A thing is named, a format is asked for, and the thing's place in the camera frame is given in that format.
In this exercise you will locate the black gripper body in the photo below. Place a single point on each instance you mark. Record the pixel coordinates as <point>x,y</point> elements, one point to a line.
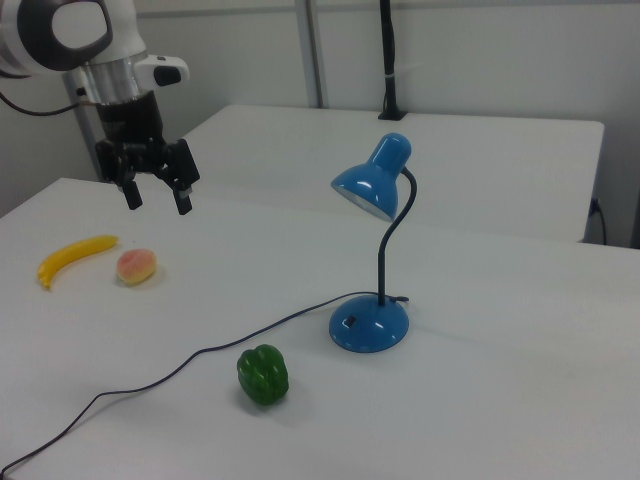
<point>131,125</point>

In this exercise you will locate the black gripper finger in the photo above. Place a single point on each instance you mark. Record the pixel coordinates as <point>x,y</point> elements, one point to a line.
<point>182,170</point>
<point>131,196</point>

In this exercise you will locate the blue gooseneck desk lamp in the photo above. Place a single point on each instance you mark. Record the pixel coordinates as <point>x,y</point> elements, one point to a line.
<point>370,327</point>

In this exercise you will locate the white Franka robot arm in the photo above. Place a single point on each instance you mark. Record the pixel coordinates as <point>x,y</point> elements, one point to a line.
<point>120,30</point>

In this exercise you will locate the pink yellow peach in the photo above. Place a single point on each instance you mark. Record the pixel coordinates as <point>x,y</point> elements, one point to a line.
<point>136,267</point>

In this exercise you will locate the yellow banana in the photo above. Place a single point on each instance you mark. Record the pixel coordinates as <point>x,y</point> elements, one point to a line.
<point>65,257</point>

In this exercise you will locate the green bell pepper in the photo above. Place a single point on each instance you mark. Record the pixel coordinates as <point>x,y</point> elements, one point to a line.
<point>262,375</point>

